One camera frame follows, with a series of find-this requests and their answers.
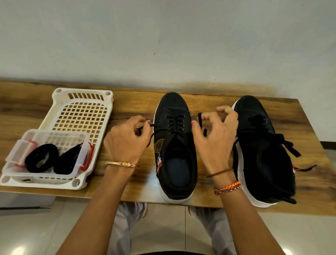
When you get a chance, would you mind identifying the gold bracelet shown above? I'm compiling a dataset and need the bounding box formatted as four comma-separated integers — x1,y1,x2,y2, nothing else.
105,160,141,169

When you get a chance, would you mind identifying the white box under table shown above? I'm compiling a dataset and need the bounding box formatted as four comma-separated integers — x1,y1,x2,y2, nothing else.
0,191,56,210

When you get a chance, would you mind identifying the black rolled band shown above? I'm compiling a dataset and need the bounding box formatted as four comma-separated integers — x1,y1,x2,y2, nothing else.
24,143,60,173
54,143,85,175

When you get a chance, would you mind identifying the person's left hand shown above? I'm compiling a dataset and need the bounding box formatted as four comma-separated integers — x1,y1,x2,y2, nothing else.
103,115,153,167

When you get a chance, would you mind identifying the clear container with red handles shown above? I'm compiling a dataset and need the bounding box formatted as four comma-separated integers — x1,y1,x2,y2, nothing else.
1,129,96,180

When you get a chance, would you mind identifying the white plastic lattice basket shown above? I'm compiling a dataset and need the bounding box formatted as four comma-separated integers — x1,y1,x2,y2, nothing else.
0,88,114,190

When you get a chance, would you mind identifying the person's left forearm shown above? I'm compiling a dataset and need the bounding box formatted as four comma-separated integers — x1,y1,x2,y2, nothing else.
56,163,139,255

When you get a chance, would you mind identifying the orange braided bracelet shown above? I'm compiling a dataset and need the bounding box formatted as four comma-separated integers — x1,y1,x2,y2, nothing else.
213,181,243,196

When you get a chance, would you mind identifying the person's black shirt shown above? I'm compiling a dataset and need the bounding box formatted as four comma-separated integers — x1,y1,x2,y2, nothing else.
139,250,206,255

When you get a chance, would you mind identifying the person's right forearm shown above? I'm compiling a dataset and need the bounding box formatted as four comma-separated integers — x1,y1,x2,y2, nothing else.
212,172,287,255

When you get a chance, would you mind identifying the person's right hand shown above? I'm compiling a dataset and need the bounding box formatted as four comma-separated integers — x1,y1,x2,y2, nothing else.
191,105,239,177

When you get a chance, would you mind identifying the black shoelace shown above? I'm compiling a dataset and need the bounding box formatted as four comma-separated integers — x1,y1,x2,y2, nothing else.
232,115,318,205
138,112,206,148

